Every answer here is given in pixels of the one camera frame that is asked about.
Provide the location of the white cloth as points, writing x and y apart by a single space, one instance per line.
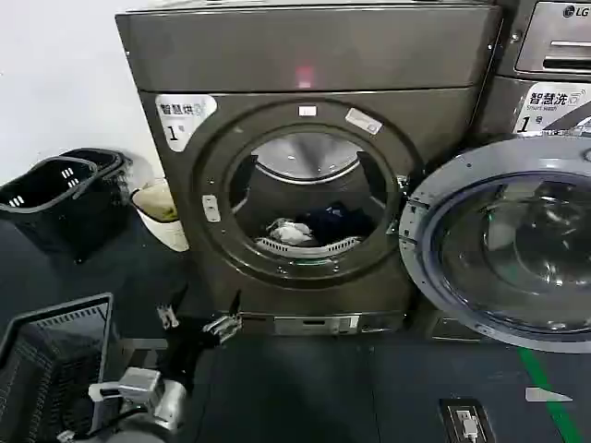
292 231

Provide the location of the black plastic laundry basket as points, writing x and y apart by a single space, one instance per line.
51 207
121 180

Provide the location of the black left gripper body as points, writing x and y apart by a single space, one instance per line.
187 350

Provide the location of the white bin with cloth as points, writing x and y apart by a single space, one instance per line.
159 217

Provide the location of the green floor tape strip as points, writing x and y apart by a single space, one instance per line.
545 392

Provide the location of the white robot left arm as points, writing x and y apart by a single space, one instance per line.
157 406

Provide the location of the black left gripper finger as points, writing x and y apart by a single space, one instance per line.
168 316
226 326

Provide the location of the round glass dryer door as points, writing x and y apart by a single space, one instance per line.
503 240

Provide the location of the grey arrow floor sticker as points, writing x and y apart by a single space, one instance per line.
545 395

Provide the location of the grey washing machine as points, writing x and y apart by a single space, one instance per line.
545 55

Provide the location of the grey front-loading dryer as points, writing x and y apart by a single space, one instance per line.
323 60

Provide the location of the grey mesh laundry basket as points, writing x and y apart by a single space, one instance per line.
41 364

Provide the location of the dark blue garment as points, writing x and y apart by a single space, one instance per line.
339 220

